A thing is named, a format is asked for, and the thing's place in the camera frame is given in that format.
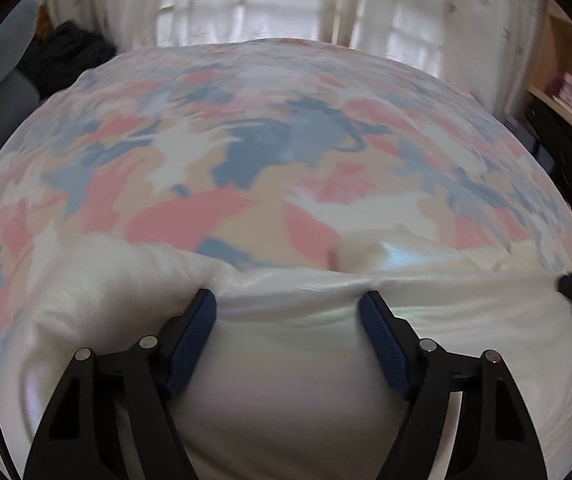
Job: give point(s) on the wooden shelf unit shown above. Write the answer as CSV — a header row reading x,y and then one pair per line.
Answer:
x,y
570,50

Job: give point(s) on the floral pink blue bed blanket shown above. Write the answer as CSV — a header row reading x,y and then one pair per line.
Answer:
x,y
266,150

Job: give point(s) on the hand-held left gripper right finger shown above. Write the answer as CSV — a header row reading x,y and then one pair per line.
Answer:
x,y
383,340

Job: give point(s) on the white floral curtains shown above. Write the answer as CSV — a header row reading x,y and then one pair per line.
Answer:
x,y
266,0

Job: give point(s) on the black clothes pile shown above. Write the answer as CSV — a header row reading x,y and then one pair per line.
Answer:
x,y
66,57

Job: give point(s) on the white shiny puffer jacket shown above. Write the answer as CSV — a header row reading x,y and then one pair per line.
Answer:
x,y
291,360

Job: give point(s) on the folded blue-grey blanket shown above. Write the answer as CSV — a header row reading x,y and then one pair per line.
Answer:
x,y
3,70

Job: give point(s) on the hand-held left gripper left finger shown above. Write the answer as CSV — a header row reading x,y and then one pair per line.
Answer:
x,y
191,340

